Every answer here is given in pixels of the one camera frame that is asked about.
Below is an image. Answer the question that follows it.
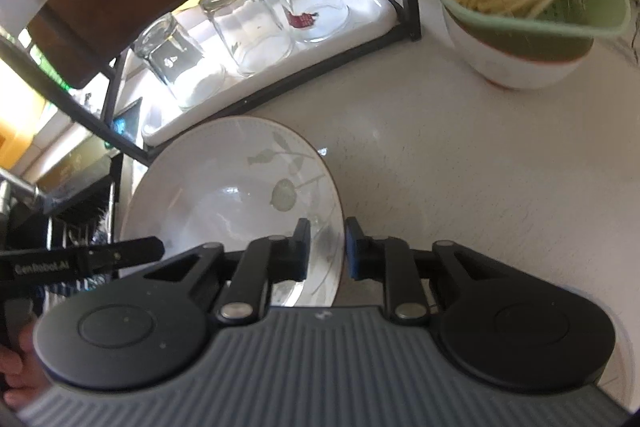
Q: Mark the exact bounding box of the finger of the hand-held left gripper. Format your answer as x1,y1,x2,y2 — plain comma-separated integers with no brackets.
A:
0,236,166,295

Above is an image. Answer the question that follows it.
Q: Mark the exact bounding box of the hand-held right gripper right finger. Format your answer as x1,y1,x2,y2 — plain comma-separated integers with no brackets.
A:
345,217,526,327

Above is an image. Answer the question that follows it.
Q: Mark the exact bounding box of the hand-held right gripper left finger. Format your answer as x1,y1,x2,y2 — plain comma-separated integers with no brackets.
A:
117,218,312,324

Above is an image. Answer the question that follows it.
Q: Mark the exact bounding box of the white leaf print plate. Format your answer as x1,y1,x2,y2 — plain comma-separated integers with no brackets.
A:
119,116,346,308

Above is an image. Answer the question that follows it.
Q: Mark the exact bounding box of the person's left hand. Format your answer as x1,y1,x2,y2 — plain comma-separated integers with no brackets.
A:
0,321,51,409

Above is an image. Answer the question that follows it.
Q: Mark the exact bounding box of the black dish drainer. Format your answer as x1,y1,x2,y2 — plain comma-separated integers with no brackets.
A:
0,152,123,308

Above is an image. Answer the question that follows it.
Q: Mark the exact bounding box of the clear drinking glass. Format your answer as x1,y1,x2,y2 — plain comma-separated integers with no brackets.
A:
134,13,226,110
199,0,293,78

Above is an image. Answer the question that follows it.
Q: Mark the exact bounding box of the white bowl with brown base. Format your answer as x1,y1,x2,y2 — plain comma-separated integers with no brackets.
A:
442,7,596,90

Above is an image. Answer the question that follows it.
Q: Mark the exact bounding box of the white drip tray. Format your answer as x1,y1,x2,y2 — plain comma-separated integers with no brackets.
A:
141,0,401,146

